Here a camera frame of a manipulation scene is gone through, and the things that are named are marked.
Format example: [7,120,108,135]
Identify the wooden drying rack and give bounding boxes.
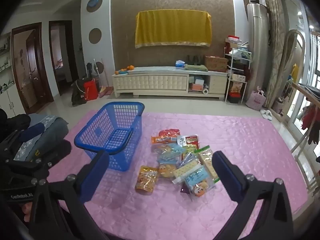
[290,82,320,196]

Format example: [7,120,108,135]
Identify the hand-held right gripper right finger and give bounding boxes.
[212,151,295,240]

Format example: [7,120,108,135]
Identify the round brown wall disc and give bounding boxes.
[89,28,102,43]

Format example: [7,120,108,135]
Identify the black cloth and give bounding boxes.
[0,109,31,132]

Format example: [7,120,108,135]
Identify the pink bag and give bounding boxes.
[246,90,266,112]

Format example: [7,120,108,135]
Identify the broom with white pole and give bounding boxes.
[94,59,111,98]

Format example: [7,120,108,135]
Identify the long orange snack packet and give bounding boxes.
[151,135,178,144]

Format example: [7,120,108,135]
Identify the cream television cabinet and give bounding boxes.
[112,66,228,98]

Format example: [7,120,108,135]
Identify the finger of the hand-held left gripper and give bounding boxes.
[0,124,47,150]
[5,139,72,170]

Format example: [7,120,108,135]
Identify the brown doorway frame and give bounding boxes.
[49,20,79,96]

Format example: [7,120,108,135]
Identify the brown wooden door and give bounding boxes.
[11,22,54,114]

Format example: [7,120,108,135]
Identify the red hanging garment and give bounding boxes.
[303,104,320,145]

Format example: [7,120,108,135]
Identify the orange yellow snack bag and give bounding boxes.
[135,165,159,195]

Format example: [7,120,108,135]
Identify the brown cardboard box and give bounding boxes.
[204,56,228,72]

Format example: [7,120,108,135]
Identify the red yellow pickle packet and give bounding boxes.
[176,134,200,153]

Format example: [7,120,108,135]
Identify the dark upright items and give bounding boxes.
[187,55,203,65]

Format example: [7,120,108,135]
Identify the patterned beige curtain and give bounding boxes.
[260,0,288,108]

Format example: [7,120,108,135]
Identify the folded grey blanket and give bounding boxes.
[14,114,69,162]

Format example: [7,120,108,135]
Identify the red snack packet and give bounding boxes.
[159,129,180,137]

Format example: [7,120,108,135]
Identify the red bag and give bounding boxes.
[83,79,98,101]

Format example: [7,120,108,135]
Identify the blue plastic basket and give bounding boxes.
[74,102,145,172]

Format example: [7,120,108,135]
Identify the pile of mixed snacks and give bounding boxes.
[135,129,220,197]

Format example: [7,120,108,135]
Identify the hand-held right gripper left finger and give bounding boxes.
[27,151,110,240]

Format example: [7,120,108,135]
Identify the black bag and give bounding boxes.
[71,79,88,106]

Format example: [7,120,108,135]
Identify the clear cracker packet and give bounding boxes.
[172,160,203,183]
[197,145,220,180]

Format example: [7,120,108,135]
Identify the standing air conditioner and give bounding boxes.
[246,2,268,100]

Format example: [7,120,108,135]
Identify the green folded cushion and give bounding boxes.
[184,64,208,71]

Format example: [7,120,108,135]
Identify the round blue wall plate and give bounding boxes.
[87,0,103,12]

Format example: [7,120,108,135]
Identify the white metal rack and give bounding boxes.
[224,47,252,103]

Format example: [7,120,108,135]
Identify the white wall cabinet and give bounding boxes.
[0,35,26,116]

